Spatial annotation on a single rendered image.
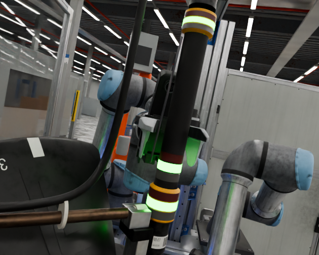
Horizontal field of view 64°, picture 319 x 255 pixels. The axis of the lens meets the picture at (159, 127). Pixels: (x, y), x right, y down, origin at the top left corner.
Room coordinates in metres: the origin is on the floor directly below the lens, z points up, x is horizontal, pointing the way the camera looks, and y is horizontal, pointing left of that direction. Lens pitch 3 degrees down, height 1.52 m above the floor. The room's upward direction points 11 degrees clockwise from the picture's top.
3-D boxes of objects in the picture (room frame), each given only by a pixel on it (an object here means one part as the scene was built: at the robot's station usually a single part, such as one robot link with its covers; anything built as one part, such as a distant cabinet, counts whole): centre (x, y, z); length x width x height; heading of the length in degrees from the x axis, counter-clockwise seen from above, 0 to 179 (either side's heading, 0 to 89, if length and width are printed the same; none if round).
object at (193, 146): (0.38, -0.06, 1.48); 0.09 x 0.03 x 0.06; 27
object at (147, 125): (0.37, 0.02, 1.48); 0.09 x 0.03 x 0.06; 174
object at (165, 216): (0.35, -0.02, 1.38); 0.04 x 0.04 x 0.01
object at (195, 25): (0.35, -0.02, 1.64); 0.04 x 0.04 x 0.01
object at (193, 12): (0.35, -0.02, 1.65); 0.04 x 0.04 x 0.01
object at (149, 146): (0.48, 0.00, 1.47); 0.12 x 0.08 x 0.09; 10
